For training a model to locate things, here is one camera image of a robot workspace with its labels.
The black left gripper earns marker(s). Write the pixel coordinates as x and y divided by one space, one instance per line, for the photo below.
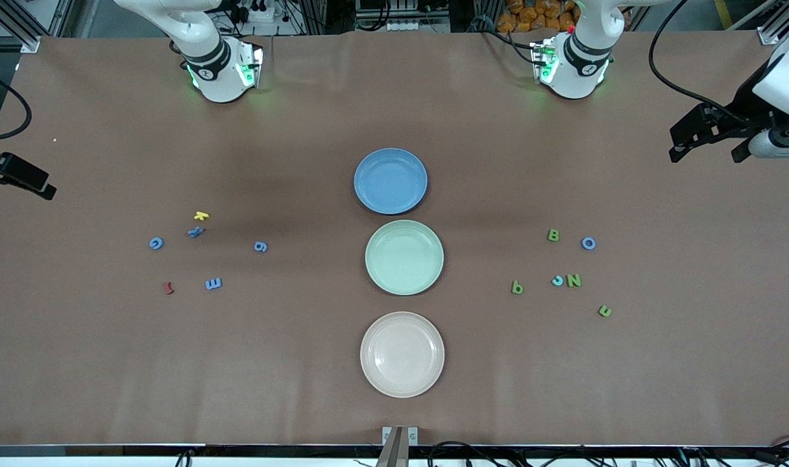
743 106

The blue letter C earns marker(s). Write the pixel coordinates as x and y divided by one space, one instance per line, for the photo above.
152 244

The blue letter X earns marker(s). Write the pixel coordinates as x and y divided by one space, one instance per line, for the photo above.
196 231

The green letter B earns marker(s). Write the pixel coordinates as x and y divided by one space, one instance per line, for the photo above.
553 235

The blue letter E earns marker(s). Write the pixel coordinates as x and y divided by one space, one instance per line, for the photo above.
213 283

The green letter N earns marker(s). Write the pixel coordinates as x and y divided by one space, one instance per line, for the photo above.
573 280

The green letter U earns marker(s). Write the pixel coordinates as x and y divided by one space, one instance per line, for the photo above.
605 315

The blue number nine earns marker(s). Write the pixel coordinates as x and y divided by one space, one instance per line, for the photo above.
262 244

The green letter P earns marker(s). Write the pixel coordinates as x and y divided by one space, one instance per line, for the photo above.
517 288

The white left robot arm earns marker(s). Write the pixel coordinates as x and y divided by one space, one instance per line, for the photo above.
573 65

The red letter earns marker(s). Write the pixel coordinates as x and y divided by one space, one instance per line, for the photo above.
168 288

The yellow letter K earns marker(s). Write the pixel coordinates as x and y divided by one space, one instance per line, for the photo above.
202 215

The blue letter O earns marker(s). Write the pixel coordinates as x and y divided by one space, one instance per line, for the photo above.
582 243

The brown table cover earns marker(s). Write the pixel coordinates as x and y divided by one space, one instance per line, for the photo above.
174 363

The orange fruit pile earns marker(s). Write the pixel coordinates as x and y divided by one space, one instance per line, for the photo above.
534 16

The white power strip with plugs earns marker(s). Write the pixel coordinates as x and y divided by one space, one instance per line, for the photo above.
258 11

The blue plate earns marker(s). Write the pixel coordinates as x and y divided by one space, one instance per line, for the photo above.
390 181

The green plate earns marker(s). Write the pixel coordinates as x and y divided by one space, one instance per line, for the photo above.
394 279

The beige plate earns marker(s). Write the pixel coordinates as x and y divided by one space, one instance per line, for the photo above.
402 354

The aluminium frame post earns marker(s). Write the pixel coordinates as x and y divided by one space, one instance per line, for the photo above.
771 32
24 35

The metal table edge rail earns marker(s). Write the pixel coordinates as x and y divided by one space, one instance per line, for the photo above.
109 449

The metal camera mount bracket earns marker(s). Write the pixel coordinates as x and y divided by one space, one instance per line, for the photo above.
400 444

